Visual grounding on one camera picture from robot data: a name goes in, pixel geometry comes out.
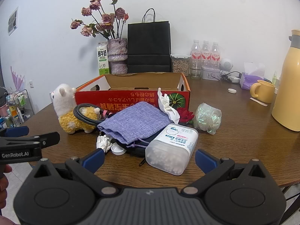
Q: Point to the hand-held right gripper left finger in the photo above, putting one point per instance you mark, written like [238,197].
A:
[96,158]

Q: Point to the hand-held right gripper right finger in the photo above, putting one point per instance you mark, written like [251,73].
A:
[204,159]

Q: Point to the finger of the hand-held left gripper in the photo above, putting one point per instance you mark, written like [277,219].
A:
[46,139]
[16,131]

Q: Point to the ribbed white bottle cap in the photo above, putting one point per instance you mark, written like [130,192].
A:
[117,149]

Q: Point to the clear cotton swab box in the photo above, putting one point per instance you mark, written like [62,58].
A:
[171,150]

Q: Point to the dark zipper pouch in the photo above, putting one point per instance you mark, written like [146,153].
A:
[133,151]

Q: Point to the iridescent plastic bag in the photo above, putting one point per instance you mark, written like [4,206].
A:
[207,119]

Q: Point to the white yellow alpaca plush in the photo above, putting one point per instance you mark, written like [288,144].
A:
[63,98]

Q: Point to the purple linen pouch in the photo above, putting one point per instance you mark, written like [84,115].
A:
[136,121]

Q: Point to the white plastic packet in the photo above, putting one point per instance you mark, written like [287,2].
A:
[167,109]

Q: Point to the red cardboard box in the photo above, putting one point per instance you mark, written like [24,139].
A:
[136,97]

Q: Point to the brown wooden desktop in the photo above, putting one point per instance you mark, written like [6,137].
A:
[234,126]

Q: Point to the person's left hand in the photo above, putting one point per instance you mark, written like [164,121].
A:
[3,187]

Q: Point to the crumpled white paper ball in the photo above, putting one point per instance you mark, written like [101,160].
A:
[104,144]

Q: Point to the metal storage rack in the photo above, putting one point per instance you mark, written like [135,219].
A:
[16,107]

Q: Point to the red fabric rose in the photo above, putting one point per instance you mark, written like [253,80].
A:
[186,116]

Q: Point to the small white bottle cap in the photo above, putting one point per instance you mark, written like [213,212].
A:
[232,90]

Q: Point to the pale paper strip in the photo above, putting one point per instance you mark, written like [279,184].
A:
[257,101]

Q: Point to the white printed tin box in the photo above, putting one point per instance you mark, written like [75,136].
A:
[211,73]

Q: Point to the white power adapter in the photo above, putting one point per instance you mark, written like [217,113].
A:
[234,78]

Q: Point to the clear drinking glass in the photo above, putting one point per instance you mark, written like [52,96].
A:
[196,72]

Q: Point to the purple tissue pack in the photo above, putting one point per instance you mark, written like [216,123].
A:
[247,80]

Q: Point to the yellow mug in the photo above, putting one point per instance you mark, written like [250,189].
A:
[264,91]

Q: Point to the clear seed container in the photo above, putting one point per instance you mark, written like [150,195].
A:
[180,65]

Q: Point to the white green milk carton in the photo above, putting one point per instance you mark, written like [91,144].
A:
[102,58]

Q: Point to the white round speaker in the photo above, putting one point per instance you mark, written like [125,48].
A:
[226,63]

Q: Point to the small green spray bottle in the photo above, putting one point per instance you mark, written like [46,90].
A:
[274,78]

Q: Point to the clear red-label water bottle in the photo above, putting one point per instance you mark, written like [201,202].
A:
[206,51]
[216,52]
[196,51]

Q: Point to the purple marbled vase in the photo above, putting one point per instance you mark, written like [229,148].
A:
[117,51]

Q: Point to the yellow thermos jug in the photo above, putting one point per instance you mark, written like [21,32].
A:
[288,86]

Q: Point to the black paper bag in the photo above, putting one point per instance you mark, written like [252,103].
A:
[148,44]

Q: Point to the purple wall decoration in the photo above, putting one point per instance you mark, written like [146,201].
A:
[17,80]

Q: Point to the wall poster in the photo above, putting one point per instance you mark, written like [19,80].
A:
[13,21]

